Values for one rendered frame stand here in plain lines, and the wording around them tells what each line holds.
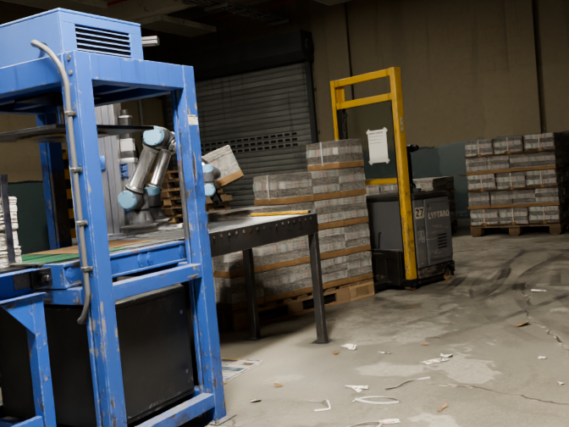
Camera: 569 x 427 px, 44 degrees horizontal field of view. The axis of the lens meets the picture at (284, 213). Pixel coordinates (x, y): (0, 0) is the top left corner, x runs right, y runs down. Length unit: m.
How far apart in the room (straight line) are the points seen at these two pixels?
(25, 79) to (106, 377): 1.14
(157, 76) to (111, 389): 1.23
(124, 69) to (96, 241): 0.68
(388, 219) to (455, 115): 5.50
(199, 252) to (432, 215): 3.49
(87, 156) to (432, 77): 9.47
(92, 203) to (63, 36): 0.67
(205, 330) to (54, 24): 1.39
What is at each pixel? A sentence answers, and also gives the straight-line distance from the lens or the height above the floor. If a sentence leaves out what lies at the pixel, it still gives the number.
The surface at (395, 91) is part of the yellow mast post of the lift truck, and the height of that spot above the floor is 1.65.
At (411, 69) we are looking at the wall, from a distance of 11.84.
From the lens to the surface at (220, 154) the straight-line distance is 4.56.
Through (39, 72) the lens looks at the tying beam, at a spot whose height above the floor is 1.50.
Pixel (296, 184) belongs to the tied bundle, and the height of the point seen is 0.97.
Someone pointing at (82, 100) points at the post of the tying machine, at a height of 1.37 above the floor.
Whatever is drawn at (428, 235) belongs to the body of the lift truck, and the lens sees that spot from 6.21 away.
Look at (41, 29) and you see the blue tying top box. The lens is 2.96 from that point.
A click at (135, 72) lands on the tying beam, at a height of 1.50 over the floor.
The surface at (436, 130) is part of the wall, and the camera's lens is 11.64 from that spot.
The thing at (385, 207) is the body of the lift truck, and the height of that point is 0.69.
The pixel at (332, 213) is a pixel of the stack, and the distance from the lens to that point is 5.56.
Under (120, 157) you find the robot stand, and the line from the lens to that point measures 4.80.
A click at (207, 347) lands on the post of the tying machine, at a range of 3.14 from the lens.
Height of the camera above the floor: 1.04
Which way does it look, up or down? 3 degrees down
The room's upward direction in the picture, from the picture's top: 5 degrees counter-clockwise
